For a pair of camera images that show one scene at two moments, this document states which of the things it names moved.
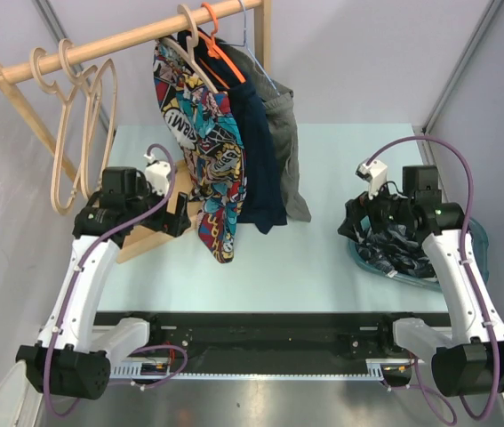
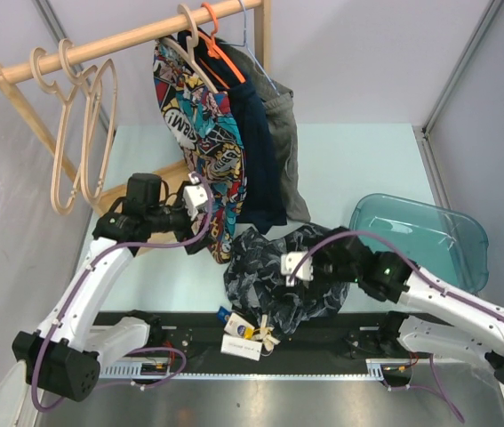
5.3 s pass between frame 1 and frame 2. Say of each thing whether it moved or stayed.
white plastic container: stayed
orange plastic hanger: stayed
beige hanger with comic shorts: stayed
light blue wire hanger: stayed
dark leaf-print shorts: moved
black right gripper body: moved
